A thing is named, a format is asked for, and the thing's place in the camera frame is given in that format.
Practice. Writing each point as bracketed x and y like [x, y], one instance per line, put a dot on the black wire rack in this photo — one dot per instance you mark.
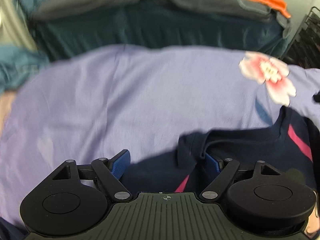
[303, 50]

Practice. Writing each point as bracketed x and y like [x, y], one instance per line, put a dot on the grey folded cloth under orange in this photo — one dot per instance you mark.
[261, 12]

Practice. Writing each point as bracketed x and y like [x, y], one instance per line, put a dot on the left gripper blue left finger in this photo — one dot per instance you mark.
[119, 163]

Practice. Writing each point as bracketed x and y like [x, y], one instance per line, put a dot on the lavender floral bed sheet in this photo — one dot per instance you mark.
[143, 100]

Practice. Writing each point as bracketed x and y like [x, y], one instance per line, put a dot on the navy sweater with pink stripes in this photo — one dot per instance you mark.
[291, 145]

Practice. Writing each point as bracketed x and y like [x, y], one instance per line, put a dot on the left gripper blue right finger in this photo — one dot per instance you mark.
[212, 165]

